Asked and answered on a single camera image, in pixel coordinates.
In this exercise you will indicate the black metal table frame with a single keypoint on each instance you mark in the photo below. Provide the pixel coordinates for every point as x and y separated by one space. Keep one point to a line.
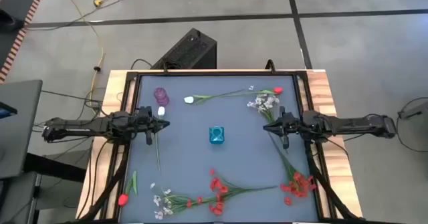
217 73

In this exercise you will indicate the white blossom bunch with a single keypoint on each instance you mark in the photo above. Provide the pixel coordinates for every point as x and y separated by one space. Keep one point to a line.
264 103
167 202

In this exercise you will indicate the red flower head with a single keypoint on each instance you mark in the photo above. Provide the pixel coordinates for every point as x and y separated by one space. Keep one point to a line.
288 201

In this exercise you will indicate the grey stand base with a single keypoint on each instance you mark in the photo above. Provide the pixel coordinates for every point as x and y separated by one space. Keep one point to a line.
416 112

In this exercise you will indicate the small dark screen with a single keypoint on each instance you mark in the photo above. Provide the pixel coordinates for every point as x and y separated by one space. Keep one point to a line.
6 109

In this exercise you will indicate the grey office furniture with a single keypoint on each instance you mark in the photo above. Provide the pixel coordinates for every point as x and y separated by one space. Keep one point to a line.
16 197

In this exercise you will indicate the grey-blue table mat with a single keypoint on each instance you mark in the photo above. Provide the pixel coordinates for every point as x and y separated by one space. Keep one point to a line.
187 150

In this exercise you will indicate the red poppy bunch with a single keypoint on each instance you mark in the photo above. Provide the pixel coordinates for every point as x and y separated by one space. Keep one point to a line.
299 184
217 184

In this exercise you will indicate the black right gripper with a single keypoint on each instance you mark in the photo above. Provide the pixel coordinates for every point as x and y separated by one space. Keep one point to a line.
294 127

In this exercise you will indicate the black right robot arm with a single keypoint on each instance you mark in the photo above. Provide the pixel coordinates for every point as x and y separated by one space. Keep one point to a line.
351 125

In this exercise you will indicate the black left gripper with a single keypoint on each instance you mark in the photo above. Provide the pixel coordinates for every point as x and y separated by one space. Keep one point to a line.
142 123

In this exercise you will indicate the black round floor object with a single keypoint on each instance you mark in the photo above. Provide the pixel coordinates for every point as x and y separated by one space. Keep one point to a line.
8 21

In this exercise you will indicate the black computer tower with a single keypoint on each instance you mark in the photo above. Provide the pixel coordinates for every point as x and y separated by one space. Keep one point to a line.
190 50

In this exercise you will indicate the purple ribbed glass vase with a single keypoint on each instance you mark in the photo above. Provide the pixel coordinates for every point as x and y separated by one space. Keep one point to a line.
161 97

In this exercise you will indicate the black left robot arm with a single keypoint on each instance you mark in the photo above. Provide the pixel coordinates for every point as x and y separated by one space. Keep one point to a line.
77 125

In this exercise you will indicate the black desk base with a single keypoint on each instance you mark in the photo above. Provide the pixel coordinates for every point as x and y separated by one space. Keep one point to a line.
53 168

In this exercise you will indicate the red artificial tulip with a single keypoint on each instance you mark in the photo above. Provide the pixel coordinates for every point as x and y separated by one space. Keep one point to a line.
123 200
278 90

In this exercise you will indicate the blue glass vase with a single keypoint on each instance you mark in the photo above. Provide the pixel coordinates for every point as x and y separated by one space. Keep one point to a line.
216 137

